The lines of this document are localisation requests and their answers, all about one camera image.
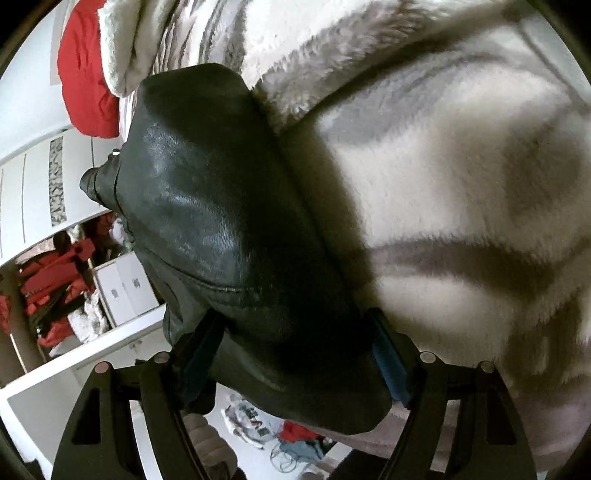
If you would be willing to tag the white wardrobe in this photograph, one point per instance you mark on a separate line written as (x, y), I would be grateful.
(27, 194)

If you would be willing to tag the floral fleece blanket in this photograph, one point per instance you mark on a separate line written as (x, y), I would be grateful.
(438, 161)

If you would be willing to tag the red quilt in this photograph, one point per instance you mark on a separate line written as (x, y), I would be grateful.
(83, 83)

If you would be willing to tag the beige padded garment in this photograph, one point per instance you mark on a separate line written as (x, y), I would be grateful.
(210, 447)

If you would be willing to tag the small red cloth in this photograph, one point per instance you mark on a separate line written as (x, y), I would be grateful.
(300, 431)

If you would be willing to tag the blue denim cloth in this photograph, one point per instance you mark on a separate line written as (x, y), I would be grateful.
(304, 450)

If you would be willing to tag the folded white fleece garment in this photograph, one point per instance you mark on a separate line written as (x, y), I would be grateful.
(124, 46)

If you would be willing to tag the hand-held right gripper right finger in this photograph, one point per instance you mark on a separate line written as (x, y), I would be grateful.
(392, 369)

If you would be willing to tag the black leather jacket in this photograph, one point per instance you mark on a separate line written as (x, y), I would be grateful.
(207, 207)

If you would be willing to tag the white drawer cabinet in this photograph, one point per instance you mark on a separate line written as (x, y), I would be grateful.
(120, 286)

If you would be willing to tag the white desk panel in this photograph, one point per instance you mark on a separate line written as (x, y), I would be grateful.
(69, 364)

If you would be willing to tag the hanging red clothes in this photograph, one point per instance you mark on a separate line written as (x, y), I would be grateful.
(51, 277)

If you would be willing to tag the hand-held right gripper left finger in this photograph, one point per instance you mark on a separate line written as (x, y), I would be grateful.
(203, 355)

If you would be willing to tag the white printed plastic bag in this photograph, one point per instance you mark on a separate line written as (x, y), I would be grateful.
(251, 420)

